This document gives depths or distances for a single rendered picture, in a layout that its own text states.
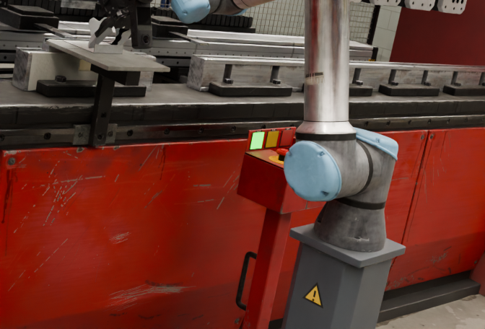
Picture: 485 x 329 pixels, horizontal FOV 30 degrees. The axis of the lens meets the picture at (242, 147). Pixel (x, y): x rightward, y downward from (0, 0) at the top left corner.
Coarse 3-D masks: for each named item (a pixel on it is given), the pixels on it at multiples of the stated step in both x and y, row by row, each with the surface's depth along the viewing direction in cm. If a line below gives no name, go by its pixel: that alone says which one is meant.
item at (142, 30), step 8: (136, 0) 206; (136, 8) 206; (144, 8) 208; (136, 16) 206; (144, 16) 208; (136, 24) 206; (144, 24) 208; (136, 32) 206; (144, 32) 208; (136, 40) 207; (144, 40) 207; (136, 48) 208; (144, 48) 208
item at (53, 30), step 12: (0, 12) 241; (12, 12) 237; (24, 12) 235; (36, 12) 238; (48, 12) 241; (12, 24) 237; (24, 24) 235; (36, 24) 236; (48, 24) 240; (60, 36) 229; (72, 36) 229
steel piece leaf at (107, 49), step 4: (72, 44) 219; (76, 44) 220; (80, 44) 221; (84, 44) 222; (96, 44) 213; (84, 48) 216; (88, 48) 217; (92, 48) 218; (96, 48) 214; (100, 48) 214; (104, 48) 215; (108, 48) 216; (112, 48) 217; (116, 48) 218; (120, 48) 219; (92, 52) 214; (96, 52) 214; (100, 52) 215; (104, 52) 216; (108, 52) 216; (112, 52) 217; (116, 52) 218; (120, 52) 219
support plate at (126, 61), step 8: (48, 40) 219; (56, 40) 221; (64, 48) 214; (80, 48) 216; (80, 56) 209; (88, 56) 208; (96, 56) 210; (104, 56) 212; (112, 56) 214; (120, 56) 216; (128, 56) 218; (136, 56) 220; (96, 64) 205; (104, 64) 203; (112, 64) 204; (120, 64) 206; (128, 64) 208; (136, 64) 210; (144, 64) 212; (152, 64) 214; (160, 64) 216
